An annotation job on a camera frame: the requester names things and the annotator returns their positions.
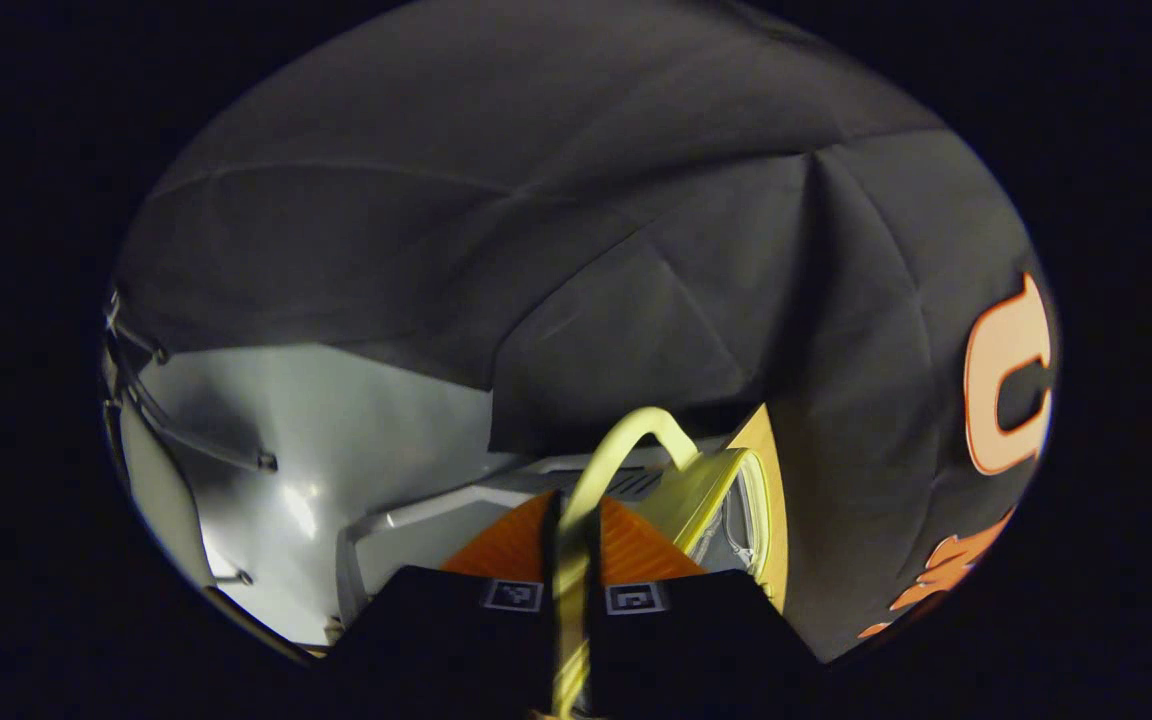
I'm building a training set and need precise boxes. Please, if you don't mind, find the thin metal frame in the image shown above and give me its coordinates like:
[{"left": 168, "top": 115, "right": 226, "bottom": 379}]
[{"left": 102, "top": 290, "right": 279, "bottom": 591}]

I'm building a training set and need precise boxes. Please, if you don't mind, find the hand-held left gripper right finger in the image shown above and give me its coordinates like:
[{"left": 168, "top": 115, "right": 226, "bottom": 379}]
[{"left": 591, "top": 495, "right": 822, "bottom": 720}]

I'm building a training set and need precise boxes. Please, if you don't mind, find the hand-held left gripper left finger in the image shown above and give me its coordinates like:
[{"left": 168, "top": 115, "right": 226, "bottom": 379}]
[{"left": 331, "top": 490, "right": 562, "bottom": 720}]

